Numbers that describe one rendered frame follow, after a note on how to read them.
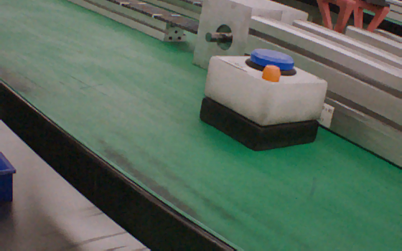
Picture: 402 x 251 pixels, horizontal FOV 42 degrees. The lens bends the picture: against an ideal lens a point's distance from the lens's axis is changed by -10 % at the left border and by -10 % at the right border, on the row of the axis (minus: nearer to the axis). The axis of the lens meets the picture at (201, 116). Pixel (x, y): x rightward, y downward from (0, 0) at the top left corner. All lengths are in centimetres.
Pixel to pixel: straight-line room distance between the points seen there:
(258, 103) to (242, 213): 13
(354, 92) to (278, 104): 11
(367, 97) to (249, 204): 20
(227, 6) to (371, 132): 25
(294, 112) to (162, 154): 12
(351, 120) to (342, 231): 20
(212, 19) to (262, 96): 25
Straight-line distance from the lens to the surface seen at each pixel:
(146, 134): 48
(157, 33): 85
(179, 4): 114
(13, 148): 179
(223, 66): 50
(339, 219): 40
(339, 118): 57
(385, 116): 53
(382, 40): 76
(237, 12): 67
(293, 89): 48
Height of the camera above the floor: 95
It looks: 19 degrees down
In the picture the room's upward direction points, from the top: 10 degrees clockwise
